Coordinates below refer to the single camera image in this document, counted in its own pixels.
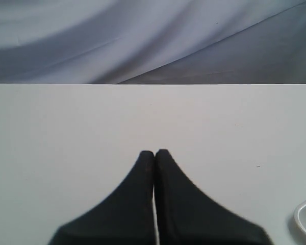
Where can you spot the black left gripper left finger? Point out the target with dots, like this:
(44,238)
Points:
(126,216)

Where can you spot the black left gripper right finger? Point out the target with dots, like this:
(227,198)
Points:
(185,215)

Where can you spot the grey backdrop cloth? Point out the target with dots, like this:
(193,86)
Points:
(152,42)

